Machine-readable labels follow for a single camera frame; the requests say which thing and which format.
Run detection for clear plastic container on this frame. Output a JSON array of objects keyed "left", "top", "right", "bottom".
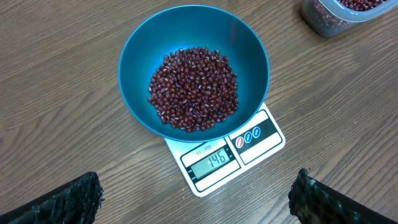
[{"left": 300, "top": 0, "right": 398, "bottom": 39}]

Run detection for red beans in bowl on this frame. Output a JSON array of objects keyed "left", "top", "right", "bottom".
[{"left": 148, "top": 47, "right": 239, "bottom": 133}]

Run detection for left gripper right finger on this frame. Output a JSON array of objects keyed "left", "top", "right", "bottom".
[{"left": 288, "top": 168, "right": 395, "bottom": 224}]

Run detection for white digital kitchen scale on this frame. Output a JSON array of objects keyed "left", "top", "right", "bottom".
[{"left": 165, "top": 104, "right": 285, "bottom": 197}]

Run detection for blue metal bowl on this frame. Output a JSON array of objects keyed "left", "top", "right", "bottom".
[{"left": 118, "top": 4, "right": 271, "bottom": 142}]

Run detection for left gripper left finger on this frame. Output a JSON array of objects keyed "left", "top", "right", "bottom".
[{"left": 1, "top": 172, "right": 104, "bottom": 224}]

